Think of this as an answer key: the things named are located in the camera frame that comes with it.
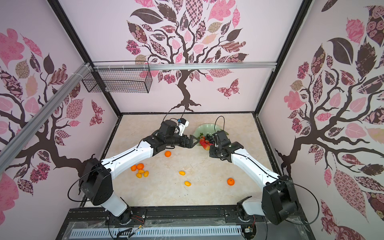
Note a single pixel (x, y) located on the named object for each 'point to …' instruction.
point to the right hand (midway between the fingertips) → (213, 149)
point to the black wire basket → (118, 80)
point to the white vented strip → (187, 231)
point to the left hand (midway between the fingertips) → (193, 141)
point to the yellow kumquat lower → (187, 183)
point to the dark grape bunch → (210, 138)
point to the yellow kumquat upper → (182, 173)
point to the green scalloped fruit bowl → (207, 128)
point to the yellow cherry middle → (141, 171)
